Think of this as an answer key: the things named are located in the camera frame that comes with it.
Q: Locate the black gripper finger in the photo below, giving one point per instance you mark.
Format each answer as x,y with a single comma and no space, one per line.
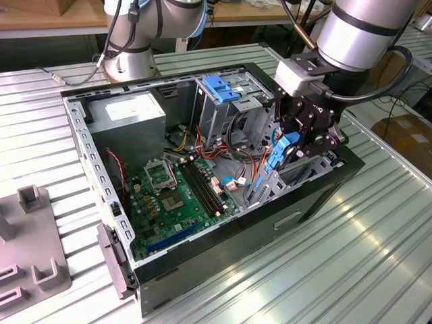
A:
324,143
285,114

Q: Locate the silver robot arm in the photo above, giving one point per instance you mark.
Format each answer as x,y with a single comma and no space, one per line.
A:
135,33

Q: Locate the metal disk bay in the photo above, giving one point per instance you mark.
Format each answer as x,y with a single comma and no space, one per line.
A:
297,175

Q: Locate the metal drive cage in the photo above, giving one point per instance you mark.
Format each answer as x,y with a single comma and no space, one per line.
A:
216,118

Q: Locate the blue plastic drive latch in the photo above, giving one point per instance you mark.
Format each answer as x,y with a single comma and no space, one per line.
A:
219,89

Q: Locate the brown cardboard box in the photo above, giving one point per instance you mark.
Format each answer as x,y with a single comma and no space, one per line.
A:
405,135

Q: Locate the black RAM slot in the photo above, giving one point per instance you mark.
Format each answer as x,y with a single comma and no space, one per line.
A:
206,185
199,189
209,184
202,187

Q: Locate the metal slat side table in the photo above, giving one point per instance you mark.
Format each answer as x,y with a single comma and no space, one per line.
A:
422,57

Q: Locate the green motherboard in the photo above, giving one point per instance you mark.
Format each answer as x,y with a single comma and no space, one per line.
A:
189,206

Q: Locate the black PC case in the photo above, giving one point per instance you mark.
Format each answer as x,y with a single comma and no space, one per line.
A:
236,243

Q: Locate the CPU socket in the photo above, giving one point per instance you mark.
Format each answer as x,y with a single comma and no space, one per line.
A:
172,202

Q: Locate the silver metal cylinder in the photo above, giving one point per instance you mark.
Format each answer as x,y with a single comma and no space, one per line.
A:
424,21

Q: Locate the grey power supply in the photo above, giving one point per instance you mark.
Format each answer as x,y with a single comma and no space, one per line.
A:
128,135

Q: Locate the blue expansion slot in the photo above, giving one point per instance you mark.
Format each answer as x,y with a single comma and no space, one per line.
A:
172,240

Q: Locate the grey plastic case latch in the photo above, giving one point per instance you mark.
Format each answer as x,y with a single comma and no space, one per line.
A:
113,260

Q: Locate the grey parts rack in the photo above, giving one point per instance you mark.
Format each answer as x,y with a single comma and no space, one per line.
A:
30,236

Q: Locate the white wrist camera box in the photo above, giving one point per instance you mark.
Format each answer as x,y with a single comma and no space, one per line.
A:
293,77

